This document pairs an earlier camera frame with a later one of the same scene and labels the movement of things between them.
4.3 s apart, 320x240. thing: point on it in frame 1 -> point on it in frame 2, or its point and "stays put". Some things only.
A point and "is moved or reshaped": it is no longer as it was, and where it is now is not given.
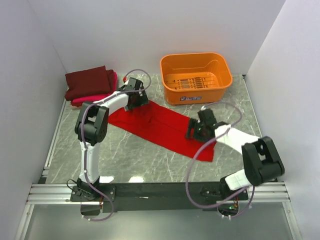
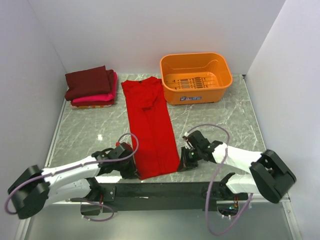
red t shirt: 164,124 is moved or reshaped
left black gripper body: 140,101 -> 126,167
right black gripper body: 199,134 -> 191,156
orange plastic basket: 195,78 stays put
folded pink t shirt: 97,98 stays put
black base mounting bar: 158,197 stays put
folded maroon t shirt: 89,82 stays put
